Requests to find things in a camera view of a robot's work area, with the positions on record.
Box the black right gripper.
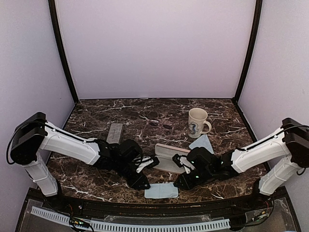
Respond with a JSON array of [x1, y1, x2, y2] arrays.
[[173, 167, 214, 190]]

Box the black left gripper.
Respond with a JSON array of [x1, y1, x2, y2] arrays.
[[114, 158, 151, 189]]

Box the light blue cleaning cloth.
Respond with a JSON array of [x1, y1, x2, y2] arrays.
[[144, 182, 179, 199]]

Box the pink glasses case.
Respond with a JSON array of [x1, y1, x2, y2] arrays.
[[154, 143, 190, 174]]

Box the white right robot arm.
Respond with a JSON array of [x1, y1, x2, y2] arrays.
[[173, 118, 309, 210]]

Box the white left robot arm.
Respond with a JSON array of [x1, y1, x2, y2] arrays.
[[6, 112, 159, 211]]

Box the light blue cloth near mug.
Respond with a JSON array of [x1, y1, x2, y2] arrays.
[[189, 134, 214, 154]]

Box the grey glasses case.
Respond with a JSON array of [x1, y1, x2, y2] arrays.
[[106, 123, 124, 144]]

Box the cream ceramic mug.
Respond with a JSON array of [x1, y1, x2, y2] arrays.
[[188, 108, 212, 139]]

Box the black front rail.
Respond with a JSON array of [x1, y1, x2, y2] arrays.
[[81, 200, 233, 218]]

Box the clear frame dark-lens sunglasses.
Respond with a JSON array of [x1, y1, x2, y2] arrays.
[[140, 116, 174, 140]]

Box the white slotted cable duct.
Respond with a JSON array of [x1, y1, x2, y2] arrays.
[[30, 206, 230, 232]]

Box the black right corner post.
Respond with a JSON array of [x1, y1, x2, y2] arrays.
[[232, 0, 263, 104]]

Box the black corner post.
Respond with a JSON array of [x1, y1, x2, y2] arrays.
[[48, 0, 79, 104], [232, 0, 263, 104]]

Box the black left corner post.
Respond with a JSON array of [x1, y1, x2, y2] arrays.
[[48, 0, 79, 104]]

